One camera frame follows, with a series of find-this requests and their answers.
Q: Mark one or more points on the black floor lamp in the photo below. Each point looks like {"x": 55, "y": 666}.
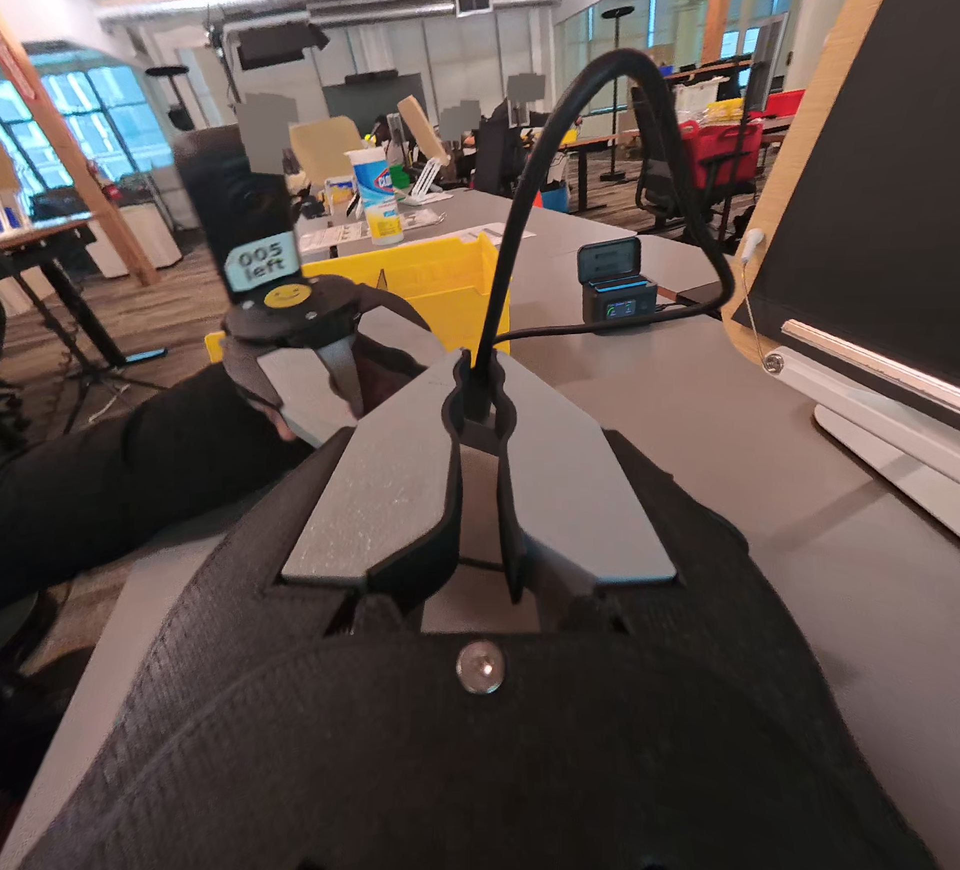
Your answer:
{"x": 617, "y": 75}

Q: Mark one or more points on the black monitor screen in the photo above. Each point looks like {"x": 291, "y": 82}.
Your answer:
{"x": 885, "y": 180}

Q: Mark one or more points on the black office chair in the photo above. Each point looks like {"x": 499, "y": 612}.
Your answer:
{"x": 660, "y": 135}

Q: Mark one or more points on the blue and black device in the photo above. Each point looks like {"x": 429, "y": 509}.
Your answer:
{"x": 618, "y": 292}

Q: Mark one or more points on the yellow plastic bin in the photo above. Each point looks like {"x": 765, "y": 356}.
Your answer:
{"x": 435, "y": 285}

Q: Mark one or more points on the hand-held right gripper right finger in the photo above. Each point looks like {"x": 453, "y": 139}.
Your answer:
{"x": 585, "y": 495}

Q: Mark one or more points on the white wipes canister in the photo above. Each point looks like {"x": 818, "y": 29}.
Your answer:
{"x": 375, "y": 187}

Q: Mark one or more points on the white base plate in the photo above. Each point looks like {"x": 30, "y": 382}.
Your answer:
{"x": 900, "y": 473}

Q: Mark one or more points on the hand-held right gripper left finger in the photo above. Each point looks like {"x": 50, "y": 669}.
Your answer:
{"x": 375, "y": 495}

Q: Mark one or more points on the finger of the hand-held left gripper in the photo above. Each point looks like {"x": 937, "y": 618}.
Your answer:
{"x": 308, "y": 397}
{"x": 402, "y": 345}

